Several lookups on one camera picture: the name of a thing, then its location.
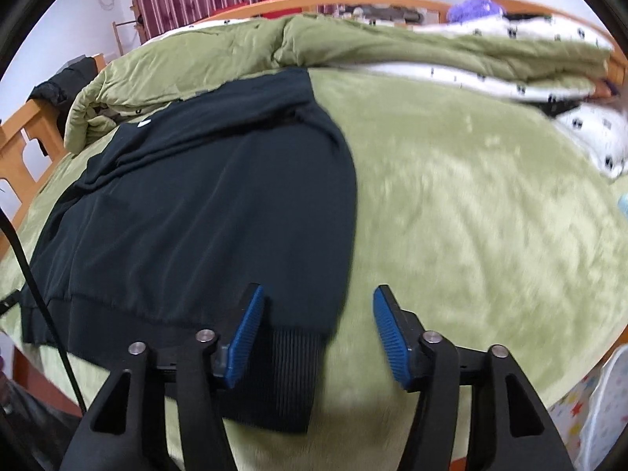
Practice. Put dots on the green plush bed sheet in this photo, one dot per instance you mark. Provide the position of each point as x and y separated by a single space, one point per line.
484 220

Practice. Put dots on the black jacket on footboard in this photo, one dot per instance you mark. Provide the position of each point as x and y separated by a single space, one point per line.
62 89

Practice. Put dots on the small light-blue toy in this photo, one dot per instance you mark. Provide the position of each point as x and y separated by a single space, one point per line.
622 204

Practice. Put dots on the purple plush toy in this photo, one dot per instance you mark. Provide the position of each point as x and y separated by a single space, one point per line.
473 9

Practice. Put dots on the wooden bed frame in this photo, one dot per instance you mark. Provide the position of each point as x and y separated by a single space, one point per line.
37 120

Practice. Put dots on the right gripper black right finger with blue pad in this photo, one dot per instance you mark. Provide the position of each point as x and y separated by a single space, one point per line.
510 427

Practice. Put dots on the star-print laundry basket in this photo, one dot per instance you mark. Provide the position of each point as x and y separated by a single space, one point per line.
592 416

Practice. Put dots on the white flower-print pillow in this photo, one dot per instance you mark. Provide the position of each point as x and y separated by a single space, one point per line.
601 132

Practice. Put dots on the dark navy sweater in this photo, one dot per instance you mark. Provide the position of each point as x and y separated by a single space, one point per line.
168 225

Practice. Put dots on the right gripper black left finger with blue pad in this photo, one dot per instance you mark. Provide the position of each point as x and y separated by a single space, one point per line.
125 427

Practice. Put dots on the green folded quilt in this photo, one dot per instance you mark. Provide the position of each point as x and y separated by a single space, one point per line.
545 52

